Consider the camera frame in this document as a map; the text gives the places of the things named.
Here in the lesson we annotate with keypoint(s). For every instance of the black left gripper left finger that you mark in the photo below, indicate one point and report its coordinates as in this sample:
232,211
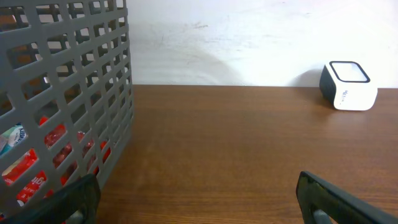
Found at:
75,203

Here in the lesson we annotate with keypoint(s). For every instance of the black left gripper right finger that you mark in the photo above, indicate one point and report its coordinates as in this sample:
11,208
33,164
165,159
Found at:
322,202

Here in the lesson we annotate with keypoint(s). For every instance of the red Hacks candy bag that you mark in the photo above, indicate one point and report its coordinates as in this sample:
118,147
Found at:
59,156

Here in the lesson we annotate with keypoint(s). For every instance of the white barcode scanner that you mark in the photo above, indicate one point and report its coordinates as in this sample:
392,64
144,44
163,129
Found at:
347,86

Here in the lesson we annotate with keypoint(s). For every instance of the grey plastic mesh basket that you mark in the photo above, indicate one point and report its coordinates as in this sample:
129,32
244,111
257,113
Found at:
70,62

